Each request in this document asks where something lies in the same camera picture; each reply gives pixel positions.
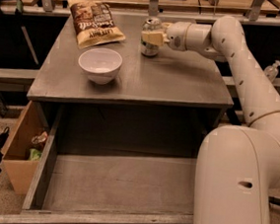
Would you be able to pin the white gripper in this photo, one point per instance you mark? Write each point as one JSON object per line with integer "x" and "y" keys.
{"x": 176, "y": 35}

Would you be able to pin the silver 7up soda can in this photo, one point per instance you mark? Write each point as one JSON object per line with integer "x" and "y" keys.
{"x": 146, "y": 48}

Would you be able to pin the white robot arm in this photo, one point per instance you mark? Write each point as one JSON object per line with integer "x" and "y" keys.
{"x": 237, "y": 165}

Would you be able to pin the grey open top drawer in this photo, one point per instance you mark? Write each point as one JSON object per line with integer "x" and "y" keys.
{"x": 106, "y": 165}

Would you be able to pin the brown chip bag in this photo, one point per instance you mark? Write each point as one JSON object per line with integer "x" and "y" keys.
{"x": 94, "y": 24}

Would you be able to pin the white ceramic bowl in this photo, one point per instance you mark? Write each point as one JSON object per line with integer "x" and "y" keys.
{"x": 101, "y": 65}

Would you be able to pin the grey wooden cabinet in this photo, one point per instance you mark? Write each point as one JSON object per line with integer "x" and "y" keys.
{"x": 172, "y": 93}

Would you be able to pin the clear sanitizer pump bottle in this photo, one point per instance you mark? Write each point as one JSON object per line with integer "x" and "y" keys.
{"x": 272, "y": 70}

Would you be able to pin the crumpled snack wrapper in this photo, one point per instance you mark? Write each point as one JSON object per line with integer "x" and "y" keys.
{"x": 38, "y": 142}

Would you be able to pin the green wrapper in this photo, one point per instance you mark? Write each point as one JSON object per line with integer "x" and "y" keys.
{"x": 34, "y": 154}

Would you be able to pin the cardboard box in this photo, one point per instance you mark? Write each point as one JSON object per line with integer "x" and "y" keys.
{"x": 20, "y": 169}

